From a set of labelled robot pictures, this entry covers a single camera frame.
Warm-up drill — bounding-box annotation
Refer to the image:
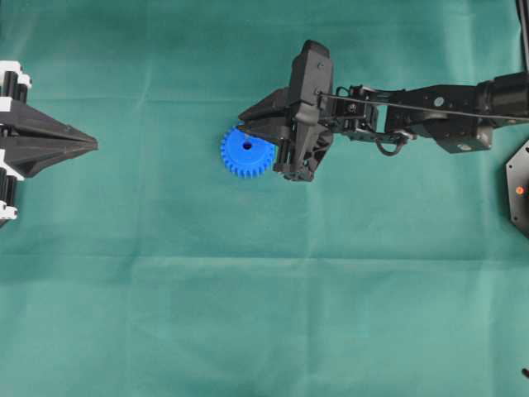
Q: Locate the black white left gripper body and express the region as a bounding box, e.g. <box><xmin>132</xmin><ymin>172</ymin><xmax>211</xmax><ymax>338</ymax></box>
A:
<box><xmin>0</xmin><ymin>60</ymin><xmax>33</xmax><ymax>228</ymax></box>

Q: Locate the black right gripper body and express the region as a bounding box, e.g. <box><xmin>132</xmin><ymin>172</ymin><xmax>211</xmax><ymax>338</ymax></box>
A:
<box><xmin>274</xmin><ymin>85</ymin><xmax>379</xmax><ymax>182</ymax></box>

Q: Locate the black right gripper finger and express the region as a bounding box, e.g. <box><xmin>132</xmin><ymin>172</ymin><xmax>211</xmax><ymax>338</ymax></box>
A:
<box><xmin>239</xmin><ymin>87</ymin><xmax>289</xmax><ymax>123</ymax></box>
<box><xmin>241</xmin><ymin>117</ymin><xmax>289</xmax><ymax>145</ymax></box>

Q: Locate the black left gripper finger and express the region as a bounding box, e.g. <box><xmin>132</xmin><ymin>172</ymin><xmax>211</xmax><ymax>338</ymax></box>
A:
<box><xmin>1</xmin><ymin>100</ymin><xmax>98</xmax><ymax>144</ymax></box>
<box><xmin>1</xmin><ymin>142</ymin><xmax>98</xmax><ymax>179</ymax></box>

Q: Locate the blue plastic gear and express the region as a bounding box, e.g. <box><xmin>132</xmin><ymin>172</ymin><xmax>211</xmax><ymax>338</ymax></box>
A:
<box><xmin>220</xmin><ymin>126</ymin><xmax>275</xmax><ymax>179</ymax></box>

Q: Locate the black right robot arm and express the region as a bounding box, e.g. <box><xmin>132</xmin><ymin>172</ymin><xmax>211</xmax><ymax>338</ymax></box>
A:
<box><xmin>239</xmin><ymin>72</ymin><xmax>528</xmax><ymax>182</ymax></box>

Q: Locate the green cloth mat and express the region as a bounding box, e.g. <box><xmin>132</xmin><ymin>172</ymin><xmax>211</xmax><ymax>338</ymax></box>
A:
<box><xmin>1</xmin><ymin>1</ymin><xmax>528</xmax><ymax>396</ymax></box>

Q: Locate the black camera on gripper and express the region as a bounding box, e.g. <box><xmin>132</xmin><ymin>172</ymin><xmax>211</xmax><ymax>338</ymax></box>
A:
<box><xmin>287</xmin><ymin>40</ymin><xmax>334</xmax><ymax>126</ymax></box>

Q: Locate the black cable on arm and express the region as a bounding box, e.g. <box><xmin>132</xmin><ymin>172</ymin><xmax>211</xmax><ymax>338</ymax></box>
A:
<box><xmin>316</xmin><ymin>91</ymin><xmax>529</xmax><ymax>125</ymax></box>

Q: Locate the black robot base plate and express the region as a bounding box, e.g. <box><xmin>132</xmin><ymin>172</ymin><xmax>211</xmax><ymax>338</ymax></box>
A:
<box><xmin>505</xmin><ymin>141</ymin><xmax>529</xmax><ymax>238</ymax></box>

